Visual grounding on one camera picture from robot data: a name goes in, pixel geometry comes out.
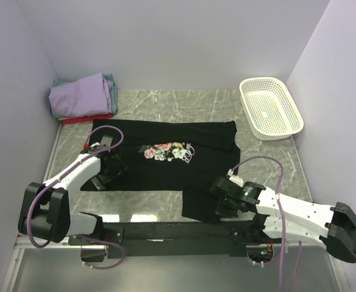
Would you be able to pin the folded red t shirt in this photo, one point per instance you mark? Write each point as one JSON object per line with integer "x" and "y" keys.
{"x": 87, "y": 118}

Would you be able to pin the white perforated plastic basket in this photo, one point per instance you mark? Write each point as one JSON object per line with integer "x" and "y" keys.
{"x": 270, "y": 109}

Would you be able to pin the black floral print t shirt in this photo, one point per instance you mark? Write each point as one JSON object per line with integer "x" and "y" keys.
{"x": 186, "y": 157}

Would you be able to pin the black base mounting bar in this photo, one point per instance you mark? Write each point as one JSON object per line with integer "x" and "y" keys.
{"x": 175, "y": 239}

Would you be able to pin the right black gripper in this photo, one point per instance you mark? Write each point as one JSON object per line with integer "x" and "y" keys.
{"x": 223, "y": 207}

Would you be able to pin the folded lilac t shirt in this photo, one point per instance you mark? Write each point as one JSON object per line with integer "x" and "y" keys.
{"x": 80, "y": 97}

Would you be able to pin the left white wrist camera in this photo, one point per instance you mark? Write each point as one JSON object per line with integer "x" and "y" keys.
{"x": 90, "y": 148}

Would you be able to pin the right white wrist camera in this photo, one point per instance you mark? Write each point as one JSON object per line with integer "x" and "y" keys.
{"x": 235, "y": 177}

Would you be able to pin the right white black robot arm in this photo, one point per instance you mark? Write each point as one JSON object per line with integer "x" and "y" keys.
{"x": 279, "y": 216}

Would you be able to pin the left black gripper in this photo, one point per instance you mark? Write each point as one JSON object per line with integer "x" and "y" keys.
{"x": 114, "y": 170}

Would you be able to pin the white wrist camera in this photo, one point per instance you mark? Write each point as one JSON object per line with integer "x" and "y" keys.
{"x": 90, "y": 148}
{"x": 235, "y": 177}

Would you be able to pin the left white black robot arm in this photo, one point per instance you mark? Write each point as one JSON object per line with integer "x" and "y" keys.
{"x": 46, "y": 216}

